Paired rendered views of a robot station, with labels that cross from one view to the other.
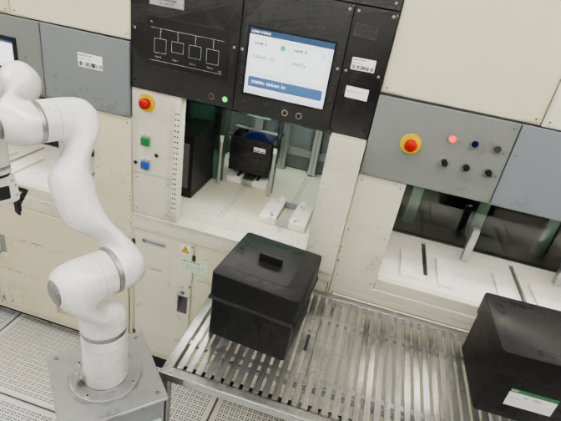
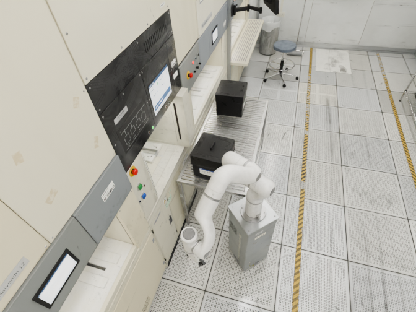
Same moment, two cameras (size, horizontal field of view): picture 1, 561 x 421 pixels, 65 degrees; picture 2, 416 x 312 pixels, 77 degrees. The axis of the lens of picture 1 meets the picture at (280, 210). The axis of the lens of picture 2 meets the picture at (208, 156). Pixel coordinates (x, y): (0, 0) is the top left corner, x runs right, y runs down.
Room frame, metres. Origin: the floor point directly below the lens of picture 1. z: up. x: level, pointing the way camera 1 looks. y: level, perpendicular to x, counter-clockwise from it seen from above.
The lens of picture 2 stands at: (0.99, 1.46, 2.49)
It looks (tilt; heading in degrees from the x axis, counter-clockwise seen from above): 47 degrees down; 280
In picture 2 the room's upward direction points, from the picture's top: 5 degrees counter-clockwise
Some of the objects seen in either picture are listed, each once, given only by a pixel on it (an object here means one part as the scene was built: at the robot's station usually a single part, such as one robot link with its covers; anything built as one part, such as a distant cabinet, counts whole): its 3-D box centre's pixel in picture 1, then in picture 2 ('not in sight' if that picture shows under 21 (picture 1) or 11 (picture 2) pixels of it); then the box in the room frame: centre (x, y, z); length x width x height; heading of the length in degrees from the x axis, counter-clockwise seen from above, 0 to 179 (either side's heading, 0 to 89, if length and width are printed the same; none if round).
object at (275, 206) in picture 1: (286, 213); (146, 151); (1.80, -0.03, 0.89); 0.22 x 0.21 x 0.04; 170
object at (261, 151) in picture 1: (256, 144); not in sight; (2.16, 0.18, 1.06); 0.24 x 0.20 x 0.32; 81
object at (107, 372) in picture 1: (104, 352); (254, 204); (0.87, 0.41, 0.85); 0.19 x 0.19 x 0.18
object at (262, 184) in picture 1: (252, 174); not in sight; (2.16, 0.18, 0.89); 0.22 x 0.21 x 0.04; 170
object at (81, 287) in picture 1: (90, 298); (260, 189); (0.84, 0.43, 1.07); 0.19 x 0.12 x 0.24; 145
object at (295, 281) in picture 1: (269, 271); (212, 150); (1.20, 0.00, 0.98); 0.29 x 0.29 x 0.13; 75
